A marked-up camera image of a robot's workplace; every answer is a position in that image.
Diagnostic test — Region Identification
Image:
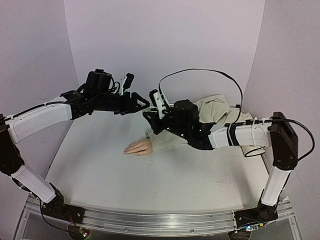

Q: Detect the beige sleeve cloth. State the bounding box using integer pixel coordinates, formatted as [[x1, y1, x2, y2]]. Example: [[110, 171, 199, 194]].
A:
[[145, 94, 253, 154]]

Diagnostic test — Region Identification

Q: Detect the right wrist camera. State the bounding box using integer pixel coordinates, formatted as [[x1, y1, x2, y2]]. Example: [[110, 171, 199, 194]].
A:
[[149, 89, 171, 120]]

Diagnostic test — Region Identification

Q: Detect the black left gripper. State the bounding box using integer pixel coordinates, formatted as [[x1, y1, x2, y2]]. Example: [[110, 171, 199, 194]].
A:
[[94, 90, 151, 116]]

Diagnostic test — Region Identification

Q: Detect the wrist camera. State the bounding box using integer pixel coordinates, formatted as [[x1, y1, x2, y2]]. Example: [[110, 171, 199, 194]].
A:
[[115, 73, 135, 96], [149, 89, 171, 120]]

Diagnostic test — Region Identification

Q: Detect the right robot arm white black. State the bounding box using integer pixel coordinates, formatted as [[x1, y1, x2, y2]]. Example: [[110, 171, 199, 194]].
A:
[[142, 100, 298, 230]]

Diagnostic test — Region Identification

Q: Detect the mannequin hand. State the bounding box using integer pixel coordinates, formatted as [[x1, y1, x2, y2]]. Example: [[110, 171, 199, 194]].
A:
[[123, 138, 153, 156]]

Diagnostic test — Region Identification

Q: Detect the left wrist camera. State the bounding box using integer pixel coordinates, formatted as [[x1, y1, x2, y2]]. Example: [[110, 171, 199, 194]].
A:
[[115, 73, 135, 96]]

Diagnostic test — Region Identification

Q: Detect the clear nail polish bottle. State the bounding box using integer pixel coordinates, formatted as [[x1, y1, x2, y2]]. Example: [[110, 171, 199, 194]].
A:
[[146, 107, 157, 112]]

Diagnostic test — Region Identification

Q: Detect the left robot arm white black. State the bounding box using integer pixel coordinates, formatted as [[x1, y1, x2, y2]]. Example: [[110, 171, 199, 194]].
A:
[[0, 69, 150, 219]]

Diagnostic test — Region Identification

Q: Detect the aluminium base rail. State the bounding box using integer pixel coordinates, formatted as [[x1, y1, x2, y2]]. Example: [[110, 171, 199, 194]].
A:
[[14, 195, 302, 240]]

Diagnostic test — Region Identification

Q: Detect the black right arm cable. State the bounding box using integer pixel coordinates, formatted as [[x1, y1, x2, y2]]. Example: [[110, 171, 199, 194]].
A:
[[158, 68, 315, 162]]

